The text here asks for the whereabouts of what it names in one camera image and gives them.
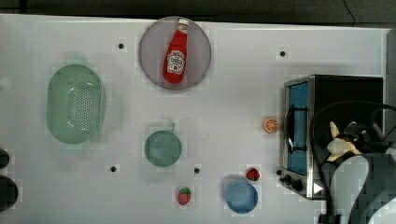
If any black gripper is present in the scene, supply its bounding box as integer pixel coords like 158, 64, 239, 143
344, 121, 389, 153

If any peeled banana toy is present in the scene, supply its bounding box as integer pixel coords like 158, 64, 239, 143
327, 121, 361, 162

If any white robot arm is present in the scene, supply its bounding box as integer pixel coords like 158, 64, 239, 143
318, 121, 395, 224

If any orange slice toy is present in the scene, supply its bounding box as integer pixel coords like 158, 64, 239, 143
263, 118, 279, 133

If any red strawberry toy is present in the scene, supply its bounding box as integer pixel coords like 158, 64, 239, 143
246, 168, 261, 181

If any blue bowl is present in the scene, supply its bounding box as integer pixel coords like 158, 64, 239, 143
225, 180, 258, 214

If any strawberry toy with green leaves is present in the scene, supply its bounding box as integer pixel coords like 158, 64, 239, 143
177, 188, 191, 205

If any green cup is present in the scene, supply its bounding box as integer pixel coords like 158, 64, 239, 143
144, 123, 182, 167

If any red ketchup bottle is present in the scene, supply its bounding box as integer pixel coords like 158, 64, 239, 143
163, 19, 189, 84

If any grey round plate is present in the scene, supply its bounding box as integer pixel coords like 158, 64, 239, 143
138, 16, 211, 91

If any green perforated basket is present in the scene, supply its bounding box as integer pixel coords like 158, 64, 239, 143
46, 64, 106, 145

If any black cable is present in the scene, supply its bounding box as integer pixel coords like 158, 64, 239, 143
309, 100, 396, 224

